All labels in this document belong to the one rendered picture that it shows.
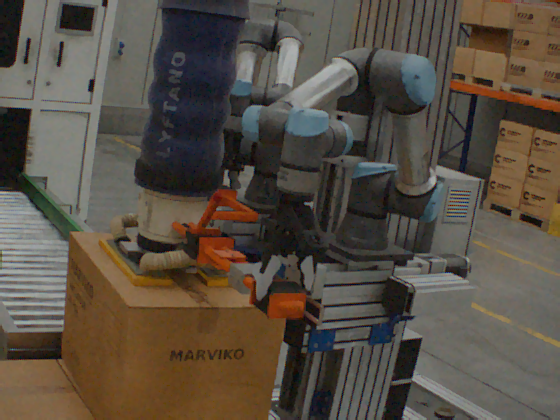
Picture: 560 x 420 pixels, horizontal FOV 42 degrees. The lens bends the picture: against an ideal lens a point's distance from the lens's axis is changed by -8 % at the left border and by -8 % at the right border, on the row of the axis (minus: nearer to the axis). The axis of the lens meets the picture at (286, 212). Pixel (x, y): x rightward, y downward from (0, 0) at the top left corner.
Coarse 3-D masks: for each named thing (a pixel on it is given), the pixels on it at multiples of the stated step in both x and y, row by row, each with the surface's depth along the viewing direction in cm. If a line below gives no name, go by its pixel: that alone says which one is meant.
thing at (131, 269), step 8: (104, 240) 209; (112, 240) 209; (128, 240) 203; (104, 248) 205; (112, 248) 203; (120, 248) 202; (112, 256) 198; (120, 256) 197; (128, 256) 197; (136, 256) 198; (120, 264) 192; (128, 264) 191; (136, 264) 191; (128, 272) 186; (136, 272) 185; (144, 272) 186; (160, 272) 189; (136, 280) 182; (144, 280) 183; (152, 280) 184; (160, 280) 185; (168, 280) 186
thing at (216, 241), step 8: (192, 232) 181; (200, 232) 182; (208, 232) 183; (216, 232) 184; (224, 232) 184; (192, 240) 176; (200, 240) 174; (208, 240) 175; (216, 240) 176; (224, 240) 177; (232, 240) 178; (184, 248) 180; (192, 248) 178; (200, 248) 174; (216, 248) 176; (232, 248) 178; (192, 256) 176; (200, 256) 175
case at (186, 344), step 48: (96, 240) 214; (96, 288) 192; (144, 288) 182; (192, 288) 188; (96, 336) 191; (144, 336) 171; (192, 336) 177; (240, 336) 183; (96, 384) 191; (144, 384) 174; (192, 384) 180; (240, 384) 187
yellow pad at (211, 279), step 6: (198, 270) 198; (204, 270) 197; (210, 270) 198; (198, 276) 196; (204, 276) 194; (210, 276) 194; (216, 276) 195; (222, 276) 196; (228, 276) 196; (204, 282) 193; (210, 282) 192; (216, 282) 192; (222, 282) 193
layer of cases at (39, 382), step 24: (0, 360) 214; (24, 360) 218; (48, 360) 222; (0, 384) 199; (24, 384) 203; (48, 384) 206; (72, 384) 211; (0, 408) 186; (24, 408) 189; (48, 408) 193; (72, 408) 196
